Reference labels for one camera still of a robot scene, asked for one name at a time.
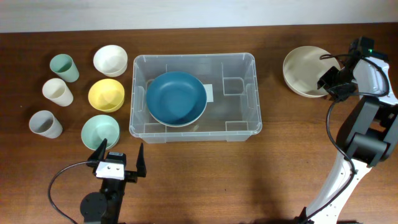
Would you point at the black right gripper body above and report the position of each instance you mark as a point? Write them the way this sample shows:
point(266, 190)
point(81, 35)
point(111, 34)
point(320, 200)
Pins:
point(338, 82)

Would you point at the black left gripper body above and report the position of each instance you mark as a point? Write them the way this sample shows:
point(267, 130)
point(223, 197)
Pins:
point(130, 175)

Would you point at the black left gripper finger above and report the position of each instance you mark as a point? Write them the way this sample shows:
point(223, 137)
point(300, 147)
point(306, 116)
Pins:
point(98, 154)
point(140, 164)

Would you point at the mint green small bowl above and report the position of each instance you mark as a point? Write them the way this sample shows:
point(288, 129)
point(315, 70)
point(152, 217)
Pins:
point(98, 128)

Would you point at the beige plate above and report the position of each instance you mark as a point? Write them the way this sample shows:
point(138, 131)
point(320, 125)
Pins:
point(302, 69)

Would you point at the yellow small bowl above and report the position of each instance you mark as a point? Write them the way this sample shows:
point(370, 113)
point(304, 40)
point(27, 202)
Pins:
point(106, 95)

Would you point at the dark blue plate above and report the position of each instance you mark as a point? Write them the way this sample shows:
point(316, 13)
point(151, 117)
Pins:
point(176, 89)

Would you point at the cream plate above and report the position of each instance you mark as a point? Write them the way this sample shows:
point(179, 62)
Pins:
point(176, 116)

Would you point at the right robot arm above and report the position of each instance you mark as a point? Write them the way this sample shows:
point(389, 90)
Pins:
point(369, 134)

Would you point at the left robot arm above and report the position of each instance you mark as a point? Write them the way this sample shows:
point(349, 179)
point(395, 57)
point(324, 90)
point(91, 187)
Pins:
point(104, 205)

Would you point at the grey plastic cup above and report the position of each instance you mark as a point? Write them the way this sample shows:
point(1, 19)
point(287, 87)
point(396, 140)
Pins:
point(44, 123)

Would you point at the cream plastic cup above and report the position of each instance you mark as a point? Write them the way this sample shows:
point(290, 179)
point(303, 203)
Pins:
point(56, 90)

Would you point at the white small bowl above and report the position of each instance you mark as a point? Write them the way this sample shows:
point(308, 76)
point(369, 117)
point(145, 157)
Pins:
point(111, 60)

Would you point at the green plastic cup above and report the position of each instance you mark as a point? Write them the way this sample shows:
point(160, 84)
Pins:
point(64, 66)

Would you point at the clear plastic storage bin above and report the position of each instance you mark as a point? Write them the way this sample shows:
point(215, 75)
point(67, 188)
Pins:
point(232, 114)

